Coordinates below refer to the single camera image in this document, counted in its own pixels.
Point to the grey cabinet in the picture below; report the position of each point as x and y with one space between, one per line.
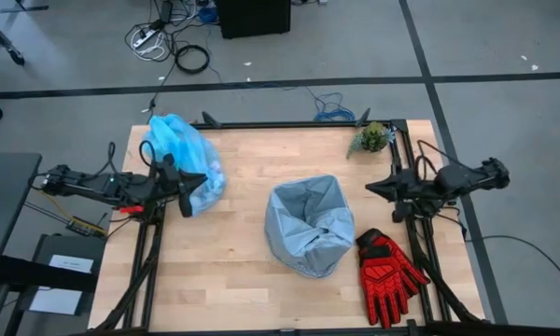
46 245

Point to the white power strip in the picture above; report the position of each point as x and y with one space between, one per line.
145 38

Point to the black metal table frame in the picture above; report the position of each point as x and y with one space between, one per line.
284 125

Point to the potted succulent plant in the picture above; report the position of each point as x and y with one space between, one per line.
372 137

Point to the black stand base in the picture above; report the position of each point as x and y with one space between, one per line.
25 7

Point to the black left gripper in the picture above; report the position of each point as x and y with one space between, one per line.
170 179

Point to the dark grey desk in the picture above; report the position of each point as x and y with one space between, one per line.
4 210

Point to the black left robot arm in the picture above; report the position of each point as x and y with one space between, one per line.
98 184

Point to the black frame brace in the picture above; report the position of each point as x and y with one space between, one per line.
364 116
211 120

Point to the white paper sheet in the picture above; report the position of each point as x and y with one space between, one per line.
53 302
72 263

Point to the red black work glove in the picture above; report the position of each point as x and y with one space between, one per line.
385 280

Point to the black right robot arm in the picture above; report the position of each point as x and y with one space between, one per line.
462 179

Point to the black power adapter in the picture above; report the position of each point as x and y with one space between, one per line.
166 10

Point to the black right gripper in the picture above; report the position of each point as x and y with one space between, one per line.
403 193

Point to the teal plastic trash bag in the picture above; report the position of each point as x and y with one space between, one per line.
186 149

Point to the black yellow electronics board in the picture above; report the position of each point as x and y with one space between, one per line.
81 227

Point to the pale blue plastic trash bag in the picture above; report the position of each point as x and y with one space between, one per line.
308 224

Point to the black equipment case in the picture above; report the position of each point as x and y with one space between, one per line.
252 18

